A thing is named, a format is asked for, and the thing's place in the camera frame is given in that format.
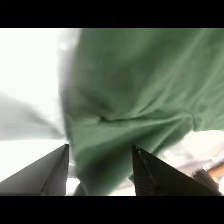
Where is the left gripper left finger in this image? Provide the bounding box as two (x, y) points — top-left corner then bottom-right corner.
(0, 143), (70, 197)

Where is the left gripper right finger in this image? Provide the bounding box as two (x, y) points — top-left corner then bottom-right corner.
(131, 144), (222, 197)

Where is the dark green T-shirt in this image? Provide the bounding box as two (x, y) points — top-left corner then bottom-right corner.
(60, 28), (224, 197)

